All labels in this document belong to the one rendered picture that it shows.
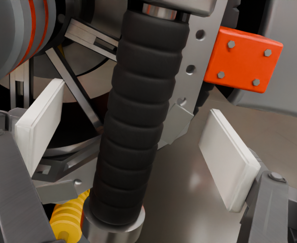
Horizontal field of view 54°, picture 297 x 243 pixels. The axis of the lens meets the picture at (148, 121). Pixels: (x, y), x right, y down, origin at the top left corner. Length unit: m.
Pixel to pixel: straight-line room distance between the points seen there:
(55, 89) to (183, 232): 1.24
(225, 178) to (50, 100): 0.10
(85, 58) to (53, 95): 0.48
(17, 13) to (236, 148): 0.21
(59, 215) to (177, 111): 0.28
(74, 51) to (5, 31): 0.39
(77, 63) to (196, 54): 0.33
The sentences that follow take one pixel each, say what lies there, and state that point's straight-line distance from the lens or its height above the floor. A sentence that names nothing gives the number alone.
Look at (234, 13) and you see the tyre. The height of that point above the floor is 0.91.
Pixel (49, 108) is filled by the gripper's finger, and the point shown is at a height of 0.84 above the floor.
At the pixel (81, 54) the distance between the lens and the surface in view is 0.65.
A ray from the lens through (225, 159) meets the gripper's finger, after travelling 0.17.
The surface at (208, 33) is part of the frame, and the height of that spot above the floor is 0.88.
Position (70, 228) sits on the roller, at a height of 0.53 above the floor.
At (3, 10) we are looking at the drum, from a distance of 0.27.
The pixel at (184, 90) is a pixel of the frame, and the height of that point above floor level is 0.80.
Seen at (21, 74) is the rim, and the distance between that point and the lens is 0.52.
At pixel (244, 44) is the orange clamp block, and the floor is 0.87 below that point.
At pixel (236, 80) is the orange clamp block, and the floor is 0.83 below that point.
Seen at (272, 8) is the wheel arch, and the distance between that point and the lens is 0.58.
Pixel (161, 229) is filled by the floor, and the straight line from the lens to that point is 1.35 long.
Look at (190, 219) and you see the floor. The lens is 1.46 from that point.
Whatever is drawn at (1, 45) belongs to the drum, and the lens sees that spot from 0.26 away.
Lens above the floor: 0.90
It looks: 23 degrees down
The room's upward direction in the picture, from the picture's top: 14 degrees clockwise
